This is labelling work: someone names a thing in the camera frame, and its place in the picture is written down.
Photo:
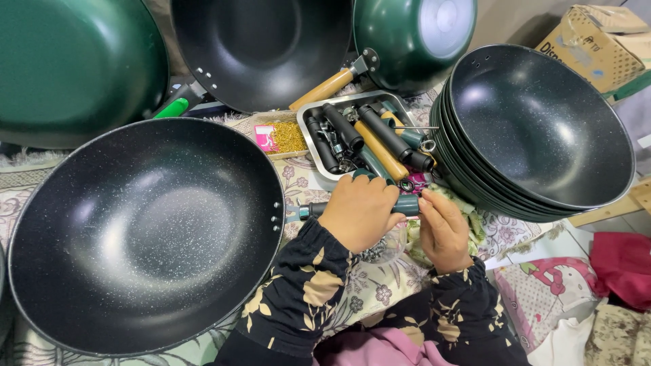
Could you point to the person's right hand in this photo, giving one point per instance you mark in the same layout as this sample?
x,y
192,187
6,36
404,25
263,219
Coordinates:
x,y
447,239

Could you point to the brown patterned cloth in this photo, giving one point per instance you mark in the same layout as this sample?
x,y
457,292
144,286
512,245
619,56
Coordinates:
x,y
620,335

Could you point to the heap of gold screws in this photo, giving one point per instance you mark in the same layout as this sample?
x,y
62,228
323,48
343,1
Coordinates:
x,y
289,137

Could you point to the pink cartoon cushion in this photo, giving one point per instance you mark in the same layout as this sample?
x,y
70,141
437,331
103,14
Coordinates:
x,y
544,295

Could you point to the pile of metal brackets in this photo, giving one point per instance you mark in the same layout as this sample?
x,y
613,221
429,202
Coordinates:
x,y
336,150

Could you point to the cardboard box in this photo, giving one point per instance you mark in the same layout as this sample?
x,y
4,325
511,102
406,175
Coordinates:
x,y
590,51

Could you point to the pink packet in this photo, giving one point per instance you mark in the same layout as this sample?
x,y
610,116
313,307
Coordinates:
x,y
264,138

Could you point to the pink garment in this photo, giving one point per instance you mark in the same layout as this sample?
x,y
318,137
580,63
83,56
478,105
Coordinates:
x,y
376,350

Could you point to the person's left hand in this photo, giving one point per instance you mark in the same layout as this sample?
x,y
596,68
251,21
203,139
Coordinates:
x,y
356,213

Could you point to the floral mat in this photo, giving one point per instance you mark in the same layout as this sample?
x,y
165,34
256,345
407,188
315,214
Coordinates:
x,y
376,289

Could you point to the large black speckled wok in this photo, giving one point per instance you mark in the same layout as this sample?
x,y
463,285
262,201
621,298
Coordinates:
x,y
147,239

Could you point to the metal tray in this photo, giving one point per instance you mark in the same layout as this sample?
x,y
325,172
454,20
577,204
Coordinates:
x,y
335,101

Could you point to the green patterned cloth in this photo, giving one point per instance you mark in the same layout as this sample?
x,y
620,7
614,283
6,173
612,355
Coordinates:
x,y
473,228

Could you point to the wooden plank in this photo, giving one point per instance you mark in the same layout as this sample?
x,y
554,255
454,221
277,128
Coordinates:
x,y
610,206

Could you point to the red cloth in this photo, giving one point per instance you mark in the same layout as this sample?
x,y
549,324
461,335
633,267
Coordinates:
x,y
623,267

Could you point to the small carton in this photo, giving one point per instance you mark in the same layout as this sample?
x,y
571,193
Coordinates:
x,y
277,117

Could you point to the large green upturned wok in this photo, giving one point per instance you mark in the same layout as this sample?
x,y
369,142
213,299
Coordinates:
x,y
76,66

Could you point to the white cloth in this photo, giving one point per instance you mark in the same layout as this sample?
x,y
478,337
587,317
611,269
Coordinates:
x,y
564,340

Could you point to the thin metal rod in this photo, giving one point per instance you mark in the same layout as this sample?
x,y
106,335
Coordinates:
x,y
417,127

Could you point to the stack of black speckled woks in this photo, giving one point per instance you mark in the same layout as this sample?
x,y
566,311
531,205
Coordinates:
x,y
539,127

